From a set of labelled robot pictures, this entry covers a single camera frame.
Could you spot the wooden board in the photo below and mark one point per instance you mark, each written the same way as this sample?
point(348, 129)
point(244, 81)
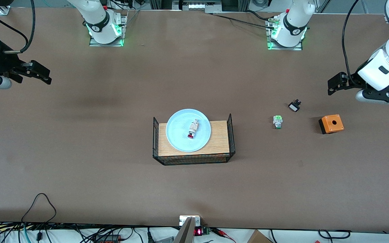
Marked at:
point(219, 141)

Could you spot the light blue round plate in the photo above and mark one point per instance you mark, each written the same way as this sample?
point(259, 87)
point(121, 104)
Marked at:
point(181, 135)

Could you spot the red push button switch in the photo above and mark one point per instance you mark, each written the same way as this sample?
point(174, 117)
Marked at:
point(192, 130)

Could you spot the black button with white cap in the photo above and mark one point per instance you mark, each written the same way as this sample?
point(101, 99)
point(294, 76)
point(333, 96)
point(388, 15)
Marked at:
point(294, 106)

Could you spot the silver metal bracket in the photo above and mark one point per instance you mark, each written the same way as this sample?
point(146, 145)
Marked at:
point(185, 220)

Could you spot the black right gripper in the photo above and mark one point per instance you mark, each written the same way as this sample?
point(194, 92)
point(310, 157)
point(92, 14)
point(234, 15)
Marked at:
point(6, 64)

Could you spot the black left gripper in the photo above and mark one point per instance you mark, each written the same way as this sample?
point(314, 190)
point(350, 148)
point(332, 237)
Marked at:
point(350, 82)

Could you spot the green push button switch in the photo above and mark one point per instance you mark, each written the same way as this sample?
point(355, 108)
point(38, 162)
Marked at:
point(277, 122)

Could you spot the brown cardboard piece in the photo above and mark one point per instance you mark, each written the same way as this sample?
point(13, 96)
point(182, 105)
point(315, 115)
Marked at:
point(258, 237)

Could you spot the orange button enclosure box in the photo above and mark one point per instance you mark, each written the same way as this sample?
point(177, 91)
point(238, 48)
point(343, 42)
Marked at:
point(332, 123)

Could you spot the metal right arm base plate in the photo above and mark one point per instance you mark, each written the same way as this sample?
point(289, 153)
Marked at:
point(124, 27)

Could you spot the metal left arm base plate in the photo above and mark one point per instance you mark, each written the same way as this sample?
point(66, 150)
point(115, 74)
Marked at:
point(271, 45)

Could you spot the grey aluminium beam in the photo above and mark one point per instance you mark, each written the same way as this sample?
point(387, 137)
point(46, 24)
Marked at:
point(185, 233)

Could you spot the red digit display module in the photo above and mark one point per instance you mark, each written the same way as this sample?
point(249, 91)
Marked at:
point(199, 232)

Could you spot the black power strip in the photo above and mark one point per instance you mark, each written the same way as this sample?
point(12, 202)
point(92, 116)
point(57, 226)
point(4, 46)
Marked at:
point(108, 239)

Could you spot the aluminium frame with white strip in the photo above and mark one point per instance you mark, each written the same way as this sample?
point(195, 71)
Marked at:
point(196, 5)

